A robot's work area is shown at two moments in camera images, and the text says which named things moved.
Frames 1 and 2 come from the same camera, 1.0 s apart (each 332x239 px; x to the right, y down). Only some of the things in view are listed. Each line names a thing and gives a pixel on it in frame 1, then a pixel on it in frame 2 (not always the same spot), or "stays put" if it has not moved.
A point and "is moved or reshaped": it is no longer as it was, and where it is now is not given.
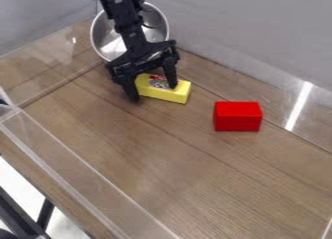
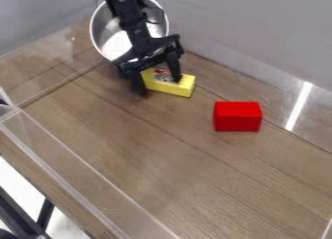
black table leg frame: x=19 y=220 stays put
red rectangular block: x=238 y=116 stays put
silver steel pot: x=108 y=40 stays put
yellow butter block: x=154 y=86 is moved or reshaped
